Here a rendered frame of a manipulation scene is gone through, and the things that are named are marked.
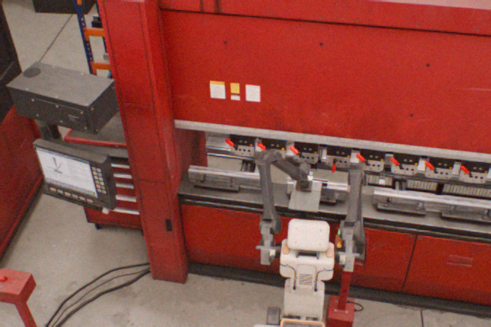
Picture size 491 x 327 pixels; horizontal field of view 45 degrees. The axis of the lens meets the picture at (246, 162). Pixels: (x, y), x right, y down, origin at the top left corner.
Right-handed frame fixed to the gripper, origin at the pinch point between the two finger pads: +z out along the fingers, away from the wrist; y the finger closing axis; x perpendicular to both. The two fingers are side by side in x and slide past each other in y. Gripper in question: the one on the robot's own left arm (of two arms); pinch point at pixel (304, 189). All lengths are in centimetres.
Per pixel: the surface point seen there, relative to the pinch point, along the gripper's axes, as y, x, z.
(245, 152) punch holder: 38.7, -14.0, -14.0
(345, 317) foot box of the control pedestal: -37, 66, 67
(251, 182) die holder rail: 35.7, -3.2, 11.2
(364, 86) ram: -28, -42, -65
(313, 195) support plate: -6.4, 3.2, -0.2
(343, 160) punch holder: -22.2, -16.1, -16.0
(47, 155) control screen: 136, 24, -71
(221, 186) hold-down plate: 55, 2, 11
